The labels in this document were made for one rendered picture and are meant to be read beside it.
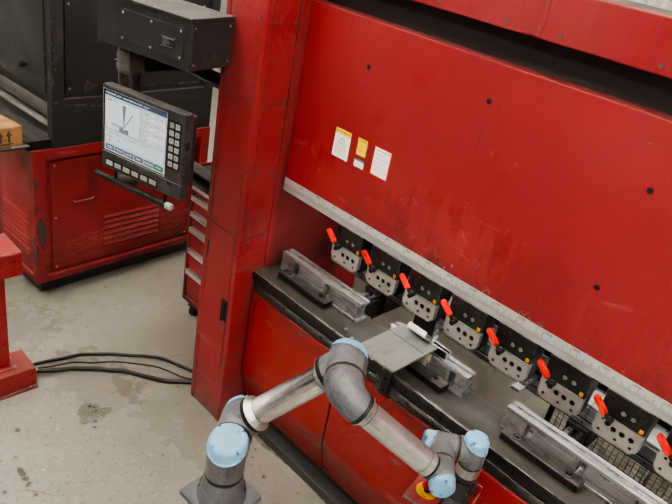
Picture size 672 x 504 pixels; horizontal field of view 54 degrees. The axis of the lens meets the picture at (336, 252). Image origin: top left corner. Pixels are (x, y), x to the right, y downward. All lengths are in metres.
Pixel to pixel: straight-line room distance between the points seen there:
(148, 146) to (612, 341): 1.86
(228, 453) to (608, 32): 1.56
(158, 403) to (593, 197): 2.41
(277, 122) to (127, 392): 1.68
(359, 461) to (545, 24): 1.84
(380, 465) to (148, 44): 1.89
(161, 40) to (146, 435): 1.84
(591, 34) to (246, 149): 1.39
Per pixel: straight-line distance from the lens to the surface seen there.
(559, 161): 2.10
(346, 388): 1.81
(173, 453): 3.36
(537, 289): 2.22
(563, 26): 2.07
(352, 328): 2.76
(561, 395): 2.31
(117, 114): 2.89
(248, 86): 2.70
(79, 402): 3.63
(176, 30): 2.62
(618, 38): 2.00
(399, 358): 2.45
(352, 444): 2.91
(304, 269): 2.95
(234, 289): 3.03
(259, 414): 2.06
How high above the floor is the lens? 2.42
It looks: 28 degrees down
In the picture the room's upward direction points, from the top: 11 degrees clockwise
